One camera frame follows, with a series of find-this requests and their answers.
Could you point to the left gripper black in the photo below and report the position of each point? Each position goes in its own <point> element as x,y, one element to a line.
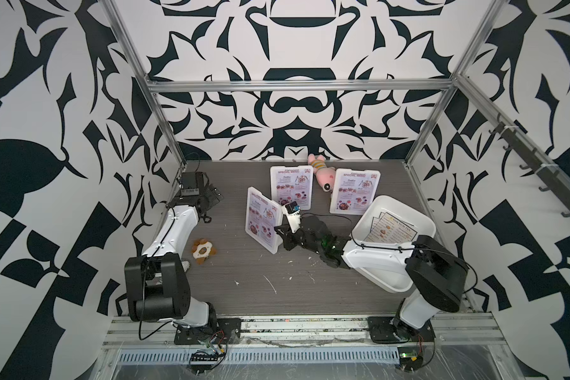
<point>213,195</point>

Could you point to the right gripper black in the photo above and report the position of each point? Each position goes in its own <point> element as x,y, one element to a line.
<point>286,235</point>

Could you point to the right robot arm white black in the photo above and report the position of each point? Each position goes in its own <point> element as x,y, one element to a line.
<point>439,277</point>

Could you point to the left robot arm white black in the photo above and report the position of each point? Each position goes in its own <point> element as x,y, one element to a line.
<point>157,288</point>

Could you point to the pink menu in middle holder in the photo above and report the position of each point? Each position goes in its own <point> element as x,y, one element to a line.
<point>291,187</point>

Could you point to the pink menu in holder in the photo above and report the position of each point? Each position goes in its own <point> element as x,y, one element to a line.
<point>355,191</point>
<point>291,187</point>

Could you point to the pink menu in right holder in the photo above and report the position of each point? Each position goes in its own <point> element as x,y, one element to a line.
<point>355,191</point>

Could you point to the dim sum menu in tray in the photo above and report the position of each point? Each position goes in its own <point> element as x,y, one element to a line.
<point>388,229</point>

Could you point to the brown white plush toy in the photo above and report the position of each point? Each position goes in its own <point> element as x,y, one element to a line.
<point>203,249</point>

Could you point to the pink striped plush toy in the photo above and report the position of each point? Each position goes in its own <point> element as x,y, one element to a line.
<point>324,174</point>

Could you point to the white plastic tray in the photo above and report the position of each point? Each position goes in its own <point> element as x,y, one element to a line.
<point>384,264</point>

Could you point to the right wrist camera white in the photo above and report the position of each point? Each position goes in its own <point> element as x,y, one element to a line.
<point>293,213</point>

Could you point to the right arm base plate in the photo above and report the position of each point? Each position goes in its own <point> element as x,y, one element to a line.
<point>384,328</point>

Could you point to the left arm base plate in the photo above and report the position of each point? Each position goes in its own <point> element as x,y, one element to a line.
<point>186,335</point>

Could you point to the right circuit board with wires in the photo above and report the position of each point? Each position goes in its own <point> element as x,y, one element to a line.
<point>411,359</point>

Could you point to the circuit board with wires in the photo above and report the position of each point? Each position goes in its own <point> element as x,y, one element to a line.
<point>411,359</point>
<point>211,356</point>

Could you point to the left circuit board with wires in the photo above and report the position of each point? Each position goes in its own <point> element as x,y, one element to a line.
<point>211,356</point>

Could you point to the wall hook rail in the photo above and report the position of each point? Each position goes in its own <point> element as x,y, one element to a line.
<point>535,161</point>

